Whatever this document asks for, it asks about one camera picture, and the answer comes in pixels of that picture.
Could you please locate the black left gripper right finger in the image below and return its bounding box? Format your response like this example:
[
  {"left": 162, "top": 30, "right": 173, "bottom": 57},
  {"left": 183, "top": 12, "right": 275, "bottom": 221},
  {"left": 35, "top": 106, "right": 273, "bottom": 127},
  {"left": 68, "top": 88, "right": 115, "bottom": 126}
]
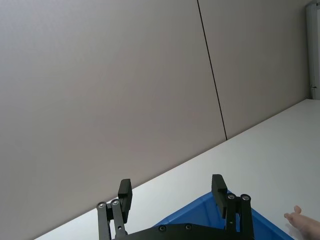
[{"left": 211, "top": 174, "right": 255, "bottom": 240}]

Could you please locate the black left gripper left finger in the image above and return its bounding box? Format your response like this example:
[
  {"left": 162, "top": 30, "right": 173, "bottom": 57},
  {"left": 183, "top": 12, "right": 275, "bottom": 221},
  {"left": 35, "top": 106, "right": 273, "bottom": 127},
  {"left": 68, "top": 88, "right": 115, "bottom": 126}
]
[{"left": 96, "top": 178, "right": 133, "bottom": 240}]

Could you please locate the person's hand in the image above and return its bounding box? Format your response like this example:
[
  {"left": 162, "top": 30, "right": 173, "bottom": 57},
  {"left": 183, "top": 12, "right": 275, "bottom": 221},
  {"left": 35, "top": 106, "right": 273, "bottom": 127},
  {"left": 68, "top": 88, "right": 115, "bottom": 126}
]
[{"left": 284, "top": 205, "right": 310, "bottom": 232}]

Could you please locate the blue plastic bin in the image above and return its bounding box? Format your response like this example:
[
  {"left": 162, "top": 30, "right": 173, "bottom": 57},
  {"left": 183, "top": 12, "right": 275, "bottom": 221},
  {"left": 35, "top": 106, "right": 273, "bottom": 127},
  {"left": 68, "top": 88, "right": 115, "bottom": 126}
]
[{"left": 154, "top": 190, "right": 306, "bottom": 240}]

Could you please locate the grey metal post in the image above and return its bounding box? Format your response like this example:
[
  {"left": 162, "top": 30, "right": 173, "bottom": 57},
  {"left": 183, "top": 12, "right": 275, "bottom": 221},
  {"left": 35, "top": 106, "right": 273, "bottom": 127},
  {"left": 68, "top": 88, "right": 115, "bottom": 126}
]
[{"left": 306, "top": 0, "right": 320, "bottom": 101}]

